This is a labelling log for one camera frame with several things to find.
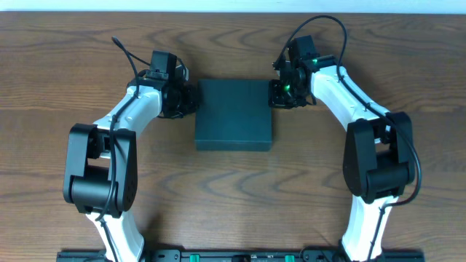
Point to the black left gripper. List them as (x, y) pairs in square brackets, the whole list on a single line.
[(190, 100)]

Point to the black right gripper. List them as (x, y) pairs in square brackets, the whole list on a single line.
[(277, 94)]

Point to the dark green box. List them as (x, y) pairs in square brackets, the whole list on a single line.
[(233, 115)]

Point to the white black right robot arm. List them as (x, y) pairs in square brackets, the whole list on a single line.
[(378, 161)]

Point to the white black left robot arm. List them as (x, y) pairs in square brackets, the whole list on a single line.
[(101, 173)]

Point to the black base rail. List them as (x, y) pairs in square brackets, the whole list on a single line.
[(311, 254)]

